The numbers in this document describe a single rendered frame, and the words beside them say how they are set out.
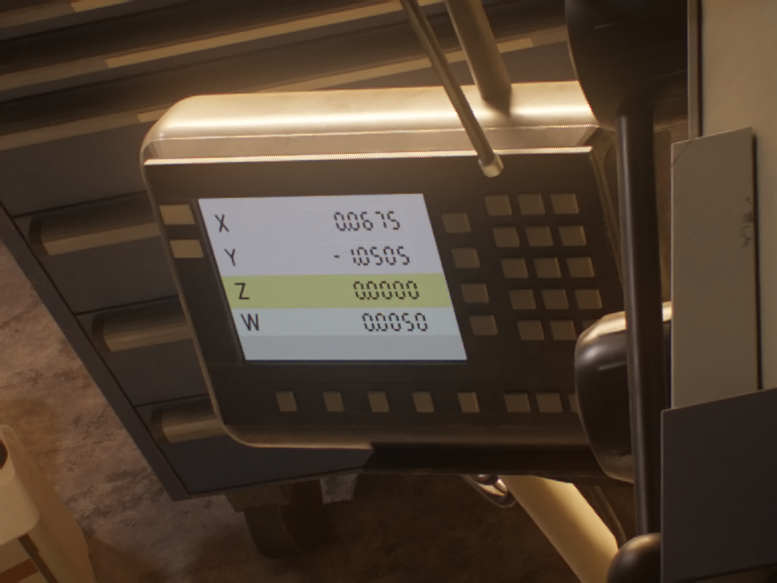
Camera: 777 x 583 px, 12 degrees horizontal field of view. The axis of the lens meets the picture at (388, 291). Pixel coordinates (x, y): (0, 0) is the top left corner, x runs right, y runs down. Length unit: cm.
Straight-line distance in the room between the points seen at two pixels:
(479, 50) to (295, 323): 23
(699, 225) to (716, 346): 6
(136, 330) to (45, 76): 34
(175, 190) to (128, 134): 104
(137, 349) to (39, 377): 63
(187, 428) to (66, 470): 48
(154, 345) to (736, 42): 228
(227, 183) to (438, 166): 15
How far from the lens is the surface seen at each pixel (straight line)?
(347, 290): 228
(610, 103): 141
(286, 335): 232
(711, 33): 133
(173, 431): 361
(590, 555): 245
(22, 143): 333
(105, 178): 338
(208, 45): 321
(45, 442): 411
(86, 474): 405
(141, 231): 339
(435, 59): 156
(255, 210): 228
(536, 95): 221
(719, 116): 129
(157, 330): 350
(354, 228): 225
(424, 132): 222
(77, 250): 343
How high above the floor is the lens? 274
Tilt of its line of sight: 43 degrees down
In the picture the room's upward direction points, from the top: 29 degrees counter-clockwise
